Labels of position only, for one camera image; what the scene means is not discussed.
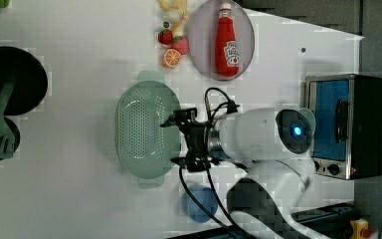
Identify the blue-door toaster oven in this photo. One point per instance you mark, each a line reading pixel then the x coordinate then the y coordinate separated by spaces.
pixel 347 141

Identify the grey round plate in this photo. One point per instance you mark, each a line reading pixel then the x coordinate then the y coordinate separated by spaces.
pixel 202 32

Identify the orange slice toy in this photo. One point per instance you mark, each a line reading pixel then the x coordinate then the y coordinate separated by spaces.
pixel 171 59

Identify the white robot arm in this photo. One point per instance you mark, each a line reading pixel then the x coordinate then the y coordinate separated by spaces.
pixel 271 145

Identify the green round object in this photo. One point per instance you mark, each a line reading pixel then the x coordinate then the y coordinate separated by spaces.
pixel 4 3

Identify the mint green strainer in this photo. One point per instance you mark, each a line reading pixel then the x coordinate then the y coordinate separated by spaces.
pixel 143 145

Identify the red toy strawberry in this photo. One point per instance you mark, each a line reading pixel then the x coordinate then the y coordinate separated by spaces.
pixel 165 37

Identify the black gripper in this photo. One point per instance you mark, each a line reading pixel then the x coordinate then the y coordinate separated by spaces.
pixel 197 158

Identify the red plush ketchup bottle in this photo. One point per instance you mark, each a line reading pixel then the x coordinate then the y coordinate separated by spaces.
pixel 227 56

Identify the mint green mug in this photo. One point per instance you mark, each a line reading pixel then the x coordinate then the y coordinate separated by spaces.
pixel 309 116

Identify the yellow plush banana toy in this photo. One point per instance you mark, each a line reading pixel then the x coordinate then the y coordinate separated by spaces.
pixel 175 13

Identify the black frying pan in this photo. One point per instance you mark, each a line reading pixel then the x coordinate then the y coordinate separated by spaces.
pixel 23 86

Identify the pink toy strawberry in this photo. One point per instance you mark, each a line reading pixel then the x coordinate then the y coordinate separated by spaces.
pixel 180 44

